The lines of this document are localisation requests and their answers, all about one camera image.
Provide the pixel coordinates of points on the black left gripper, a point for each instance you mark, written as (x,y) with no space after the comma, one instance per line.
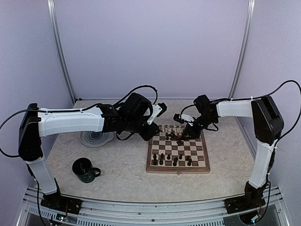
(149,134)

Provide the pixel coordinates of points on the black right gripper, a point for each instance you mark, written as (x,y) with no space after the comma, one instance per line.
(188,130)

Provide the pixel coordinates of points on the dark knight piece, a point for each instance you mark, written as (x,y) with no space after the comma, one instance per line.
(175,162)

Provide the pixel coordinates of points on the dark rook piece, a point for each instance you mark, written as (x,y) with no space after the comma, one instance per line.
(154,161)

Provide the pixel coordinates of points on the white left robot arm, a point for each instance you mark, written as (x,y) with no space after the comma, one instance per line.
(136,115)

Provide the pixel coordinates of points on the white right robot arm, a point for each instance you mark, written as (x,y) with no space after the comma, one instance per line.
(262,125)

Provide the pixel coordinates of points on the wooden folding chess board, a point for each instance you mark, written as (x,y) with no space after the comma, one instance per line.
(195,149)

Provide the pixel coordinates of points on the white blue swirl plate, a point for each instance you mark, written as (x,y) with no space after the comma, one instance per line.
(95,139)

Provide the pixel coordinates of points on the dark green mug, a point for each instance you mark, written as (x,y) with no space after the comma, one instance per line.
(85,171)

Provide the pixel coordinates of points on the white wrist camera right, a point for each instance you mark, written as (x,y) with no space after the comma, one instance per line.
(183,118)

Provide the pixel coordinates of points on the aluminium frame rail front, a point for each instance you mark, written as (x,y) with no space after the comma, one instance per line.
(210,212)

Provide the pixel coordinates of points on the aluminium corner post right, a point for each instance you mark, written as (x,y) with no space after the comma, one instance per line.
(243,48)

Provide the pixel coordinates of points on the aluminium corner post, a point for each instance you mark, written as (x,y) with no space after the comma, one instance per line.
(59,48)
(243,48)

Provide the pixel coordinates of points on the aluminium corner post left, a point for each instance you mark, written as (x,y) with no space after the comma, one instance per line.
(59,48)

